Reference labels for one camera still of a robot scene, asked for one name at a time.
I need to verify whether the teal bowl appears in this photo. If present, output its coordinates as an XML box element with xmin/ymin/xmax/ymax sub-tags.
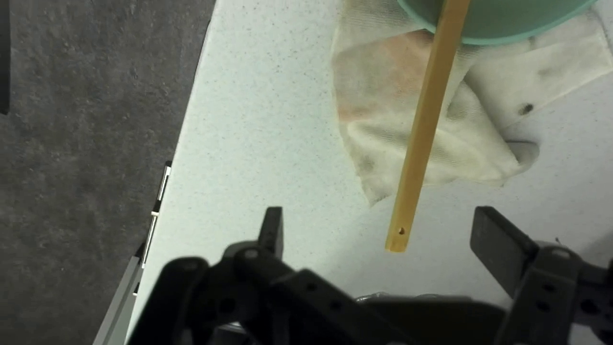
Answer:
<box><xmin>397</xmin><ymin>0</ymin><xmax>599</xmax><ymax>46</ymax></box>

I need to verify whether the stained white cloth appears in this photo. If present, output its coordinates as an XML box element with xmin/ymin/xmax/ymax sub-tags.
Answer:
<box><xmin>330</xmin><ymin>0</ymin><xmax>613</xmax><ymax>207</ymax></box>

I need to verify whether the wooden spoon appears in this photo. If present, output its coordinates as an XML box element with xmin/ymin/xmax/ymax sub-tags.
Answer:
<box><xmin>385</xmin><ymin>0</ymin><xmax>472</xmax><ymax>253</ymax></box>

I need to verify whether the silver drawer handle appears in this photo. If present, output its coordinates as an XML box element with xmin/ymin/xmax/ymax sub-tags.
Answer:
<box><xmin>142</xmin><ymin>162</ymin><xmax>172</xmax><ymax>269</ymax></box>

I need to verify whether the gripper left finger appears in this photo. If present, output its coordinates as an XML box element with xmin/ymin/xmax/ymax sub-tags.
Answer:
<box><xmin>125</xmin><ymin>207</ymin><xmax>408</xmax><ymax>345</ymax></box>

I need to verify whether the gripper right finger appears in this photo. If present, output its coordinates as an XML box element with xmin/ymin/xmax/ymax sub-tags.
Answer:
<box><xmin>469</xmin><ymin>207</ymin><xmax>613</xmax><ymax>345</ymax></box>

